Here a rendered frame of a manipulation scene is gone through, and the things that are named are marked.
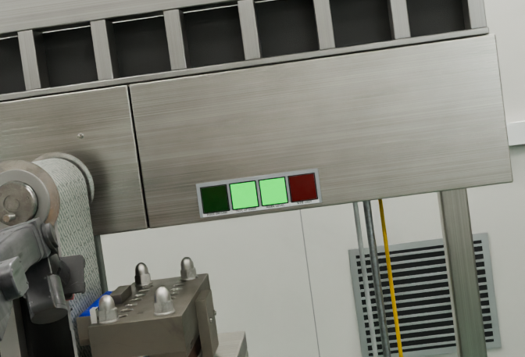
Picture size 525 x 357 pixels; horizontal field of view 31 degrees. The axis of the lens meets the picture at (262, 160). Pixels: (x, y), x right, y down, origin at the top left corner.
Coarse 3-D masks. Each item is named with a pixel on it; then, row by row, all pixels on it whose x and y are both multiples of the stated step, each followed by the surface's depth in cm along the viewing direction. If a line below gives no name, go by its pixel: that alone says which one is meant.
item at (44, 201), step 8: (0, 176) 162; (8, 176) 162; (16, 176) 162; (24, 176) 162; (32, 176) 162; (0, 184) 162; (32, 184) 162; (40, 184) 162; (40, 192) 162; (40, 200) 162; (48, 200) 162; (40, 208) 162; (48, 208) 162; (40, 216) 162; (0, 224) 163
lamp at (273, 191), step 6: (264, 180) 193; (270, 180) 193; (276, 180) 192; (282, 180) 192; (264, 186) 193; (270, 186) 193; (276, 186) 193; (282, 186) 192; (264, 192) 193; (270, 192) 193; (276, 192) 193; (282, 192) 193; (264, 198) 193; (270, 198) 193; (276, 198) 193; (282, 198) 193; (264, 204) 193
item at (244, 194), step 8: (232, 184) 193; (240, 184) 193; (248, 184) 193; (232, 192) 193; (240, 192) 193; (248, 192) 193; (232, 200) 193; (240, 200) 193; (248, 200) 193; (256, 200) 193
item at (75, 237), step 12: (84, 216) 182; (60, 228) 165; (72, 228) 172; (84, 228) 181; (60, 240) 164; (72, 240) 171; (84, 240) 180; (60, 252) 163; (72, 252) 170; (84, 252) 179; (96, 264) 186; (84, 276) 176; (96, 276) 185; (96, 288) 184; (72, 300) 166; (84, 300) 174; (72, 312) 165; (72, 324) 164
